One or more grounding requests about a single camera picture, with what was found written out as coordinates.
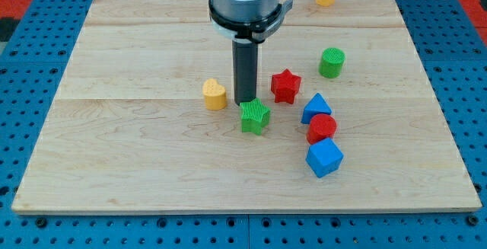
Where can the light wooden board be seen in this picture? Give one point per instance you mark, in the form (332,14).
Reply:
(128,132)

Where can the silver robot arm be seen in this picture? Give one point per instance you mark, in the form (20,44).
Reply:
(245,10)

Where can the yellow heart block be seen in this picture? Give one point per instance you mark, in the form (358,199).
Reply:
(214,95)

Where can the green star block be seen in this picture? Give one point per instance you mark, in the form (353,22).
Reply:
(254,116)

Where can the green cylinder block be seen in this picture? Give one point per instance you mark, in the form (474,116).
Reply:
(331,62)

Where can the red cylinder block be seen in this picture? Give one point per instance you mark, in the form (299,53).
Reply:
(322,126)

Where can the blue triangle block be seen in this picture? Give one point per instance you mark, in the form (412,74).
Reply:
(316,105)

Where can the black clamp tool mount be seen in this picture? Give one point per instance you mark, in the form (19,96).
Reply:
(250,32)

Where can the red star block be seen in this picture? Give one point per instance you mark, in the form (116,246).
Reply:
(285,86)

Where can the blue cube block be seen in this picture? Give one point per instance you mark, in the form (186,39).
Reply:
(324,157)

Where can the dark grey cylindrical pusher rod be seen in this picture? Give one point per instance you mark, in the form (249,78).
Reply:
(245,65)

